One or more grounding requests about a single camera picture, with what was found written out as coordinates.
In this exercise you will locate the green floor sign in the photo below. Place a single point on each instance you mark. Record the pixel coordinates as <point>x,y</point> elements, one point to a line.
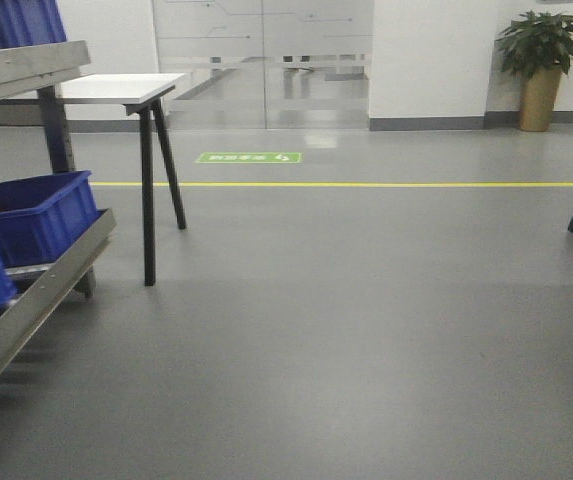
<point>279,157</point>

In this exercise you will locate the glass door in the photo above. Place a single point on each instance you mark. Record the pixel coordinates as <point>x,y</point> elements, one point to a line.
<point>266,64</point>

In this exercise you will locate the white table black legs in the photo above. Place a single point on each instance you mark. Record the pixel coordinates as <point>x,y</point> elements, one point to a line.
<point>139,94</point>

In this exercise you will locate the lower right blue bin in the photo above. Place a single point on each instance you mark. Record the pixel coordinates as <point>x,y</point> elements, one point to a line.
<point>43,216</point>

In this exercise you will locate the tan plant pot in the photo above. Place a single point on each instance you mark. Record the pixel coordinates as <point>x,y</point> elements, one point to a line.
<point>538,96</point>

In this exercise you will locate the green potted plant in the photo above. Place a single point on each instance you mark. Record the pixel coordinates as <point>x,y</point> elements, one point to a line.
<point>536,41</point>

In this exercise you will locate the upper left blue bin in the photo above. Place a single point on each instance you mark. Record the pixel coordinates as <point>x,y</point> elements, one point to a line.
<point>29,23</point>

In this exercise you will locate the steel flow rack frame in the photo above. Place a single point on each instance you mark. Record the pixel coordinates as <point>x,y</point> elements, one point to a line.
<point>42,68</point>

